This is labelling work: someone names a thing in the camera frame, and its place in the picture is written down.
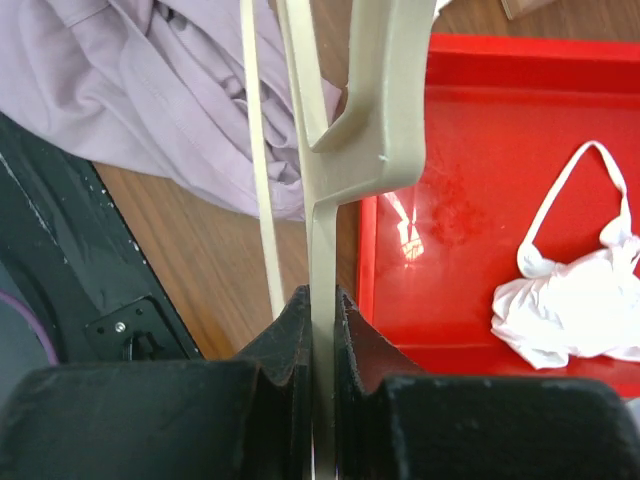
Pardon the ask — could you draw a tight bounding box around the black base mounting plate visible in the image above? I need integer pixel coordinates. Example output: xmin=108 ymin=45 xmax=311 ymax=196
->
xmin=1 ymin=117 xmax=202 ymax=362

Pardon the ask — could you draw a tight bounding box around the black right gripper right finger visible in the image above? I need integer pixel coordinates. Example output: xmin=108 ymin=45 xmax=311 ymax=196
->
xmin=334 ymin=289 xmax=639 ymax=479

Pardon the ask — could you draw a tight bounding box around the red plastic bin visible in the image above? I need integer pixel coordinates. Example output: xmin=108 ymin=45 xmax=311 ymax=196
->
xmin=357 ymin=34 xmax=639 ymax=376

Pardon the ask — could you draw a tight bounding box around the lilac tank top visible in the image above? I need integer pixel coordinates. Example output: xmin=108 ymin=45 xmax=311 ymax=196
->
xmin=0 ymin=0 xmax=346 ymax=222

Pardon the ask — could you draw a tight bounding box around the white crumpled garment in bin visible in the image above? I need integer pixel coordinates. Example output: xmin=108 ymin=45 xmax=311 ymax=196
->
xmin=491 ymin=140 xmax=639 ymax=370

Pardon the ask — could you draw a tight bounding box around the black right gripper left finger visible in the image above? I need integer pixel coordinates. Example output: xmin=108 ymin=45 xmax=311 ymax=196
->
xmin=1 ymin=286 xmax=312 ymax=479

